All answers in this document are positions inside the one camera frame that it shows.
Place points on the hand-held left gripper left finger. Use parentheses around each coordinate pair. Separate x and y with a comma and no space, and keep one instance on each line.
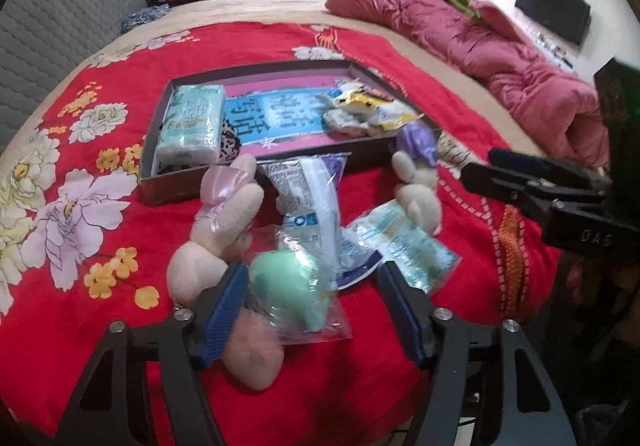
(225,318)

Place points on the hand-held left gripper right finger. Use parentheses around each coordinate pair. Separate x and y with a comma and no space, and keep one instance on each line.
(398,313)

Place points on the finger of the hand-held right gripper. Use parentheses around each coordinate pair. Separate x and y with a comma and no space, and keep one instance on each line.
(500,183)
(520,159)

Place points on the small green tissue pack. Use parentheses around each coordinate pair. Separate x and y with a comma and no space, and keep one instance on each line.
(400,241)

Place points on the green puff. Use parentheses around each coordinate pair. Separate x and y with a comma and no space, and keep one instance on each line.
(290,286)

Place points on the plush bunny with purple bow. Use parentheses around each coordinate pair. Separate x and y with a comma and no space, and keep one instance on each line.
(420,201)

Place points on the plush bunny with pink bow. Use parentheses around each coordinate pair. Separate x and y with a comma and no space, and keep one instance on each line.
(230,211)

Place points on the shallow brown cardboard box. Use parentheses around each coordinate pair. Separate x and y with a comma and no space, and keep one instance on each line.
(165,186)

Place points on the white and blue packet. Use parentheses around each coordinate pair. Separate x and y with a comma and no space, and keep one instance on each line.
(305,196)

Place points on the yellow cartoon packet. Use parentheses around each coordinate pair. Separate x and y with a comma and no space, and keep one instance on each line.
(365,100)

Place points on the white floral scrunchie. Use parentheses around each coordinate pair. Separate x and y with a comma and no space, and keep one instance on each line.
(345,120)

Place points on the large green tissue pack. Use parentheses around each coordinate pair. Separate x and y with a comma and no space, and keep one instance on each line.
(190,125)

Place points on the person's dark clothing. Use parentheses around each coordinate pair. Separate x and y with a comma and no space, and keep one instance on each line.
(600,351)

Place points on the pink quilt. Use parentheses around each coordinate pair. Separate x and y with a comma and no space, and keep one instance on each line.
(450,35)

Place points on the black television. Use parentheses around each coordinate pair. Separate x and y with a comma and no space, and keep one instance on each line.
(552,5)

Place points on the pink and blue book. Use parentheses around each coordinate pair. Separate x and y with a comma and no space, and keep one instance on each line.
(280,115)

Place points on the red floral blanket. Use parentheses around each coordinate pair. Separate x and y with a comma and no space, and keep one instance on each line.
(125,75)

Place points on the bed with beige sheet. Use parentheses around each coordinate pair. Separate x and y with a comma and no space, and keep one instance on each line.
(280,10)

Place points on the blue patterned cloth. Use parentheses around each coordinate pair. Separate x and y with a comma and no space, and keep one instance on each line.
(145,18)

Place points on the grey quilted headboard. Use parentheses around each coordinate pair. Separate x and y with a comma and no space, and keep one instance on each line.
(60,15)

